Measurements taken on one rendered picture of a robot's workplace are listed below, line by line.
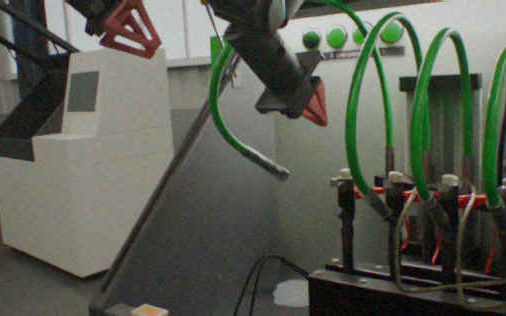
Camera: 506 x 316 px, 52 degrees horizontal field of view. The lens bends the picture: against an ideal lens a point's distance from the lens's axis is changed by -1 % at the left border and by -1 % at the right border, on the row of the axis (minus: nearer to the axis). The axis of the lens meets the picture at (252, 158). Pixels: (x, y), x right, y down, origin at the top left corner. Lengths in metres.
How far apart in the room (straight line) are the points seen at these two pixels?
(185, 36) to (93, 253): 2.86
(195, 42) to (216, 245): 4.74
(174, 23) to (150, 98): 2.18
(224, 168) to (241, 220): 0.13
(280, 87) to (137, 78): 3.12
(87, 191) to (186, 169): 2.62
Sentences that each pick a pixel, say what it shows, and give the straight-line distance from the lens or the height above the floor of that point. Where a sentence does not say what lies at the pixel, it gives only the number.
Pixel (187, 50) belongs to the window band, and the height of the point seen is 1.62.
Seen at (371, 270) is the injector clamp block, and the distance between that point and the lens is 0.89.
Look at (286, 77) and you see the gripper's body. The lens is 0.68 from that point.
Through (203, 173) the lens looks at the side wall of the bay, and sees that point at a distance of 1.03.
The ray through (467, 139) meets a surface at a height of 1.19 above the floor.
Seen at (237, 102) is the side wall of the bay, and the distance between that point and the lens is 1.11.
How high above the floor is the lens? 1.31
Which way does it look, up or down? 9 degrees down
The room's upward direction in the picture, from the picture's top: 3 degrees counter-clockwise
